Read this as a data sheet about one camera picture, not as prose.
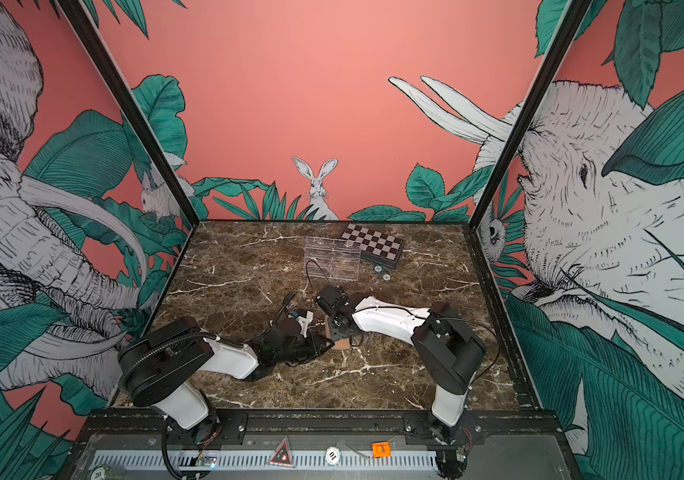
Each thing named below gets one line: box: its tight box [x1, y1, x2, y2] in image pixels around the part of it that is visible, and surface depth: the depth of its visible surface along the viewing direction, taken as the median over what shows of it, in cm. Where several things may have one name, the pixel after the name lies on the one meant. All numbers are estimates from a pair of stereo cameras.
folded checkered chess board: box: [340, 223, 405, 269], surface depth 113 cm
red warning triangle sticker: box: [267, 436, 295, 468], surface depth 71 cm
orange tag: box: [372, 442, 391, 458], surface depth 71 cm
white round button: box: [325, 446, 341, 465], surface depth 71 cm
